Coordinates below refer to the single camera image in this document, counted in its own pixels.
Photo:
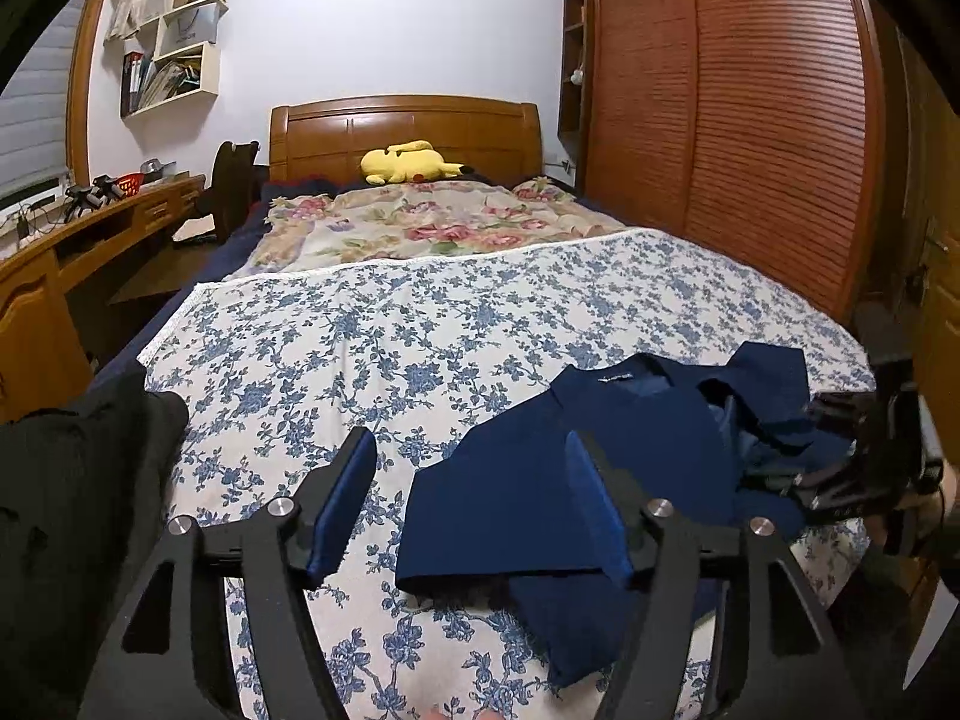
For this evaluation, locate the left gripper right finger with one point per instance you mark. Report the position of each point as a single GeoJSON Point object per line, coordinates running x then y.
{"type": "Point", "coordinates": [611, 506]}

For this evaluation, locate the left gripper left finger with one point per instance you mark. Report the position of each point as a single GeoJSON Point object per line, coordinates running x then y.
{"type": "Point", "coordinates": [330, 500]}

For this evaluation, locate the navy blue suit jacket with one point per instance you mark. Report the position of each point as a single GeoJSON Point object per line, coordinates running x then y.
{"type": "Point", "coordinates": [520, 507]}

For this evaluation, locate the person's right hand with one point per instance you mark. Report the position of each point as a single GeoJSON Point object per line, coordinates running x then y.
{"type": "Point", "coordinates": [926, 524]}

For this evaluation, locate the blue floral white bedsheet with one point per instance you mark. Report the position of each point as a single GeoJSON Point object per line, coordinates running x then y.
{"type": "Point", "coordinates": [275, 370]}

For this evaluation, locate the black garment at bedside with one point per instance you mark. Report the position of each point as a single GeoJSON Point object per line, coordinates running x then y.
{"type": "Point", "coordinates": [83, 496]}

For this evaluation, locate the pink floral quilt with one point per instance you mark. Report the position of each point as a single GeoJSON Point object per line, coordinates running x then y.
{"type": "Point", "coordinates": [409, 221]}

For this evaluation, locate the long wooden desk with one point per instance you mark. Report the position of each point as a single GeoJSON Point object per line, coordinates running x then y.
{"type": "Point", "coordinates": [44, 364]}

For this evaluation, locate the dark wooden chair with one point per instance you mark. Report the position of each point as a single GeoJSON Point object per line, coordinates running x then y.
{"type": "Point", "coordinates": [223, 206]}

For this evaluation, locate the yellow Pikachu plush toy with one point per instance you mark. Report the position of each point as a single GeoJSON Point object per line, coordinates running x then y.
{"type": "Point", "coordinates": [408, 162]}

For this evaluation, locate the wooden bed headboard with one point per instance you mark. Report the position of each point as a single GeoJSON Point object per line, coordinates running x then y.
{"type": "Point", "coordinates": [500, 140]}

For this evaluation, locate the red basket on desk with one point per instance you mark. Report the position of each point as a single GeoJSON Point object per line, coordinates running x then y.
{"type": "Point", "coordinates": [129, 184]}

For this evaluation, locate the wooden louvered wardrobe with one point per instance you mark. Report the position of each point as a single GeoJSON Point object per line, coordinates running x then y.
{"type": "Point", "coordinates": [753, 127]}

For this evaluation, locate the grey window blind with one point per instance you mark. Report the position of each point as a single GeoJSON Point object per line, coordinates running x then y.
{"type": "Point", "coordinates": [34, 105]}

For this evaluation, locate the white wall shelf unit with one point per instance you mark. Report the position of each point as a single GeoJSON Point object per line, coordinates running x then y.
{"type": "Point", "coordinates": [171, 54]}

